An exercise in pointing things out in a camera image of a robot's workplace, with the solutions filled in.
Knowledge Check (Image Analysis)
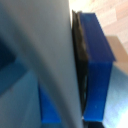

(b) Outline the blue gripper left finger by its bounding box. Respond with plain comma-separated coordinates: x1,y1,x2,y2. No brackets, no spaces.
37,81,85,127

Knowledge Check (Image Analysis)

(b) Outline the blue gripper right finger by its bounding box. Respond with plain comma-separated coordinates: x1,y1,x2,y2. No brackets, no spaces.
71,9,117,123

